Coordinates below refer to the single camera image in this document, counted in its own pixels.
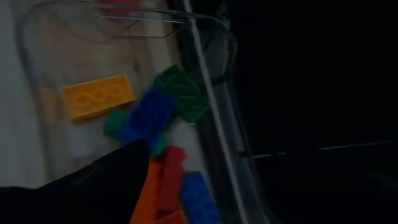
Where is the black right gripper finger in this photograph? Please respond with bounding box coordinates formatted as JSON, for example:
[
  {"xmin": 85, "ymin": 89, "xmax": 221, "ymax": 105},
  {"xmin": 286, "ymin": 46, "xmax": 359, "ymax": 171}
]
[{"xmin": 0, "ymin": 139, "xmax": 150, "ymax": 224}]

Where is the medium orange plastic block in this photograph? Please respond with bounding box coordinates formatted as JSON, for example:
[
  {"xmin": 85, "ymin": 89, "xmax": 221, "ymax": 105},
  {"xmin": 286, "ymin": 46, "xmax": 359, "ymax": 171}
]
[{"xmin": 129, "ymin": 157, "xmax": 165, "ymax": 224}]

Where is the medium green plastic block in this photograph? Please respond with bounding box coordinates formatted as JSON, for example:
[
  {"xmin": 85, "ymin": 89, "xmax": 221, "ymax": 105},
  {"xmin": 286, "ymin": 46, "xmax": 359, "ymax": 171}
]
[
  {"xmin": 153, "ymin": 64, "xmax": 210, "ymax": 124},
  {"xmin": 102, "ymin": 108, "xmax": 171, "ymax": 159}
]

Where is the medium yellow plastic block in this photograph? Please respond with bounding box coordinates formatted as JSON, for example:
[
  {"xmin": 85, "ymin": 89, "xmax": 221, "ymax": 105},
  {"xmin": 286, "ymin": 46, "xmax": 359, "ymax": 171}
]
[{"xmin": 61, "ymin": 73, "xmax": 137, "ymax": 121}]

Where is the medium blue plastic block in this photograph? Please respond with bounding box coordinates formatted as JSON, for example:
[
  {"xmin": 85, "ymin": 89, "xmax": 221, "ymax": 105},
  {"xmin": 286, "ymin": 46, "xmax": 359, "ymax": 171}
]
[
  {"xmin": 117, "ymin": 84, "xmax": 177, "ymax": 151},
  {"xmin": 179, "ymin": 170, "xmax": 222, "ymax": 224}
]

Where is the clear plastic bin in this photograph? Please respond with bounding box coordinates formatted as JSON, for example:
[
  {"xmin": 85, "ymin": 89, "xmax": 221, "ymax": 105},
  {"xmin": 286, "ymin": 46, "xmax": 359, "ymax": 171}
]
[{"xmin": 14, "ymin": 0, "xmax": 274, "ymax": 224}]

